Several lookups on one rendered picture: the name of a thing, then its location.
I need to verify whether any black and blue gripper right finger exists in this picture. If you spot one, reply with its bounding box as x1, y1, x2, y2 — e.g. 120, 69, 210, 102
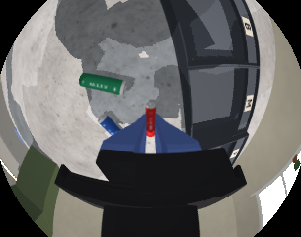
155, 114, 202, 153

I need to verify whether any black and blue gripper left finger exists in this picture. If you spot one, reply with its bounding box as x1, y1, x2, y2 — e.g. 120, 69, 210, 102
100, 114, 147, 153

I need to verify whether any green battery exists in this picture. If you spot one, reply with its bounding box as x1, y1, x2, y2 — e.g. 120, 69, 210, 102
79, 73, 127, 95

